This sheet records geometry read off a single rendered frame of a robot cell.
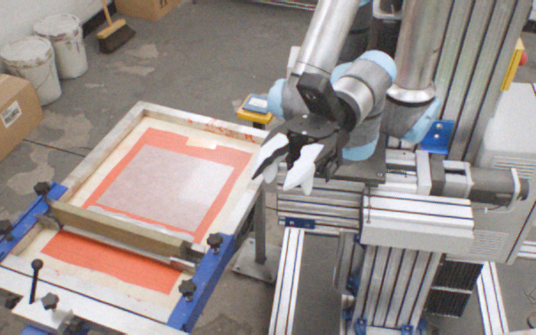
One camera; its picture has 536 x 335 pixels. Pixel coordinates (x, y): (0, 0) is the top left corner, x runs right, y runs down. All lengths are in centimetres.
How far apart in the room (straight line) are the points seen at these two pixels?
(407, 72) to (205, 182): 83
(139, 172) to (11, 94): 188
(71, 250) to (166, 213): 29
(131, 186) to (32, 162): 179
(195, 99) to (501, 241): 246
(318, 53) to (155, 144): 102
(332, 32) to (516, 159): 75
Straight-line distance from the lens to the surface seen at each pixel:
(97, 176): 184
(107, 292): 149
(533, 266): 273
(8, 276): 154
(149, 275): 154
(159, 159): 186
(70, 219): 163
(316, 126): 79
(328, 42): 102
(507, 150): 157
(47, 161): 349
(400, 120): 123
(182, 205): 169
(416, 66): 117
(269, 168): 78
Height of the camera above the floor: 217
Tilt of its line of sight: 43 degrees down
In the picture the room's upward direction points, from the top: straight up
